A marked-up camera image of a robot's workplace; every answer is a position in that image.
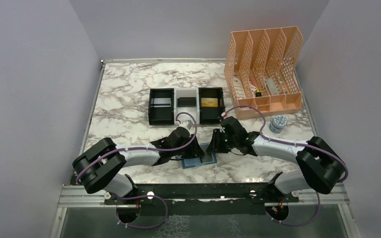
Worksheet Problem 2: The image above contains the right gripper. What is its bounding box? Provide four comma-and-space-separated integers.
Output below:
206, 128, 238, 153

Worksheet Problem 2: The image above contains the blue card holder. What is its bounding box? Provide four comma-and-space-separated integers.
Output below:
180, 143, 217, 169

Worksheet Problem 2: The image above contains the black credit card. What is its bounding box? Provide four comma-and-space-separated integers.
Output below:
201, 156, 217, 164
177, 97, 196, 107

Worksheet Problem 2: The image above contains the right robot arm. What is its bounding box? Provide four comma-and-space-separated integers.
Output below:
206, 117, 347, 202

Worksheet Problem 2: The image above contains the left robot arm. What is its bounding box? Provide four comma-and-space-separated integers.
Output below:
72, 126, 204, 204

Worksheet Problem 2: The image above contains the black white card tray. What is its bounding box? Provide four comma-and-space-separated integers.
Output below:
148, 87, 225, 125

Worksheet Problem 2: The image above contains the gold credit card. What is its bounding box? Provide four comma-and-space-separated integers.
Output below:
200, 98, 218, 107

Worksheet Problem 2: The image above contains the white magnetic stripe card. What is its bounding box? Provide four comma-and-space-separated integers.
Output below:
151, 98, 172, 108

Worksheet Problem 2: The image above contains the white labelled box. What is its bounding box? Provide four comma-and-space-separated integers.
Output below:
233, 74, 246, 99

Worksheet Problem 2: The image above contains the yellow tipped marker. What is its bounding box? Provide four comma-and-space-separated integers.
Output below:
254, 89, 262, 97

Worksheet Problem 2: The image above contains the orange file organizer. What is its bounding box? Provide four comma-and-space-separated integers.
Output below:
224, 26, 303, 119

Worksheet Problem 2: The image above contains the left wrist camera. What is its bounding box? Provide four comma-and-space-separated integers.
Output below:
175, 120, 194, 130

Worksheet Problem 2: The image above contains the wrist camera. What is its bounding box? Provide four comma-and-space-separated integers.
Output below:
175, 120, 194, 130
220, 112, 228, 132

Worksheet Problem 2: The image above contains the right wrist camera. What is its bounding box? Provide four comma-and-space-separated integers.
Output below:
220, 112, 228, 132

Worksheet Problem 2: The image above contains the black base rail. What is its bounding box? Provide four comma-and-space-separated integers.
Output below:
104, 182, 299, 216

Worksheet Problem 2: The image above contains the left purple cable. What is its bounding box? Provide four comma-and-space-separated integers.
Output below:
75, 112, 198, 230

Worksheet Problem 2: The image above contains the purple cable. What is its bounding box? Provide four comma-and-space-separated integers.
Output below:
221, 106, 349, 227
75, 112, 198, 230

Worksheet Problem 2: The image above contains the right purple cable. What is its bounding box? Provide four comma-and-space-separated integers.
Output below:
221, 106, 349, 227

